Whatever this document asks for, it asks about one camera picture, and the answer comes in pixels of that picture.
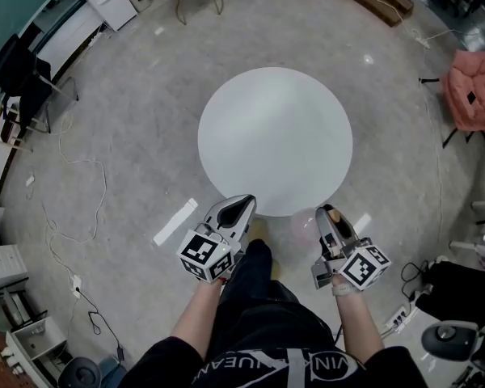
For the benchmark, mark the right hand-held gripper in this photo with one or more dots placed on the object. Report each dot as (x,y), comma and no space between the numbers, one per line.
(363,267)

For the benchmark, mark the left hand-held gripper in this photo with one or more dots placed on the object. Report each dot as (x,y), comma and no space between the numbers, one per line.
(204,255)

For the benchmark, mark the person's left forearm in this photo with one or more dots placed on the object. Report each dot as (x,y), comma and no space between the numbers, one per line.
(196,321)

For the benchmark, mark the person's right forearm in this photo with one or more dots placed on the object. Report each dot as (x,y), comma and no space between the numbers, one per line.
(355,326)

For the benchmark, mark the round white table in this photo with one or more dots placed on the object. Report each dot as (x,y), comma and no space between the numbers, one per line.
(275,136)

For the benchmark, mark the person's left hand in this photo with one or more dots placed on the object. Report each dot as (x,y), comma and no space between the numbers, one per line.
(225,280)

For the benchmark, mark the tan shoe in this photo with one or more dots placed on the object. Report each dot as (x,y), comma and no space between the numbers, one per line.
(277,269)
(256,226)

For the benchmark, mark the white wristband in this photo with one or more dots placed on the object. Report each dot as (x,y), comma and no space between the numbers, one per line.
(343,289)

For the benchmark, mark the black trousers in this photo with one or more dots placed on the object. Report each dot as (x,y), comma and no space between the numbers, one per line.
(262,309)

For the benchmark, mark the white multi-socket power strip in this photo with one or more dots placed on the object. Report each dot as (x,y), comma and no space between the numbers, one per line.
(398,317)

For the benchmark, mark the white metal rack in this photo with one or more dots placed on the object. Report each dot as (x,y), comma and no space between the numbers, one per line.
(481,216)

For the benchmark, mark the dark grey round appliance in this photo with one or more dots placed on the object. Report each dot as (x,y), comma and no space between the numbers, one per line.
(448,340)
(81,374)

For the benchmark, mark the black printed t-shirt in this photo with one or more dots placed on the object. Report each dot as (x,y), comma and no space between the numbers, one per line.
(275,374)

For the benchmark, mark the white power strip black plug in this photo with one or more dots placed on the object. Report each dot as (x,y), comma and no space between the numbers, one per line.
(77,286)

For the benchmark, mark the small black square tag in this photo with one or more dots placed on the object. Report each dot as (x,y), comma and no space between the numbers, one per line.
(471,98)

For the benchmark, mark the pink padded chair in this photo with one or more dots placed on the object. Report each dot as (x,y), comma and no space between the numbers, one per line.
(475,91)

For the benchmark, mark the small white adapter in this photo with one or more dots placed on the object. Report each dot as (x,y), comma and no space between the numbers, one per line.
(30,181)

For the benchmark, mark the white drawer cabinet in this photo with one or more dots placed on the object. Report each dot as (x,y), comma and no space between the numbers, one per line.
(4,265)

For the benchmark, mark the white open box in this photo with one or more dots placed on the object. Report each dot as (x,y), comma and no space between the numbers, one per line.
(36,344)

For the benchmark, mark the black office chair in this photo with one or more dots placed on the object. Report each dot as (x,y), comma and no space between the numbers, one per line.
(22,83)

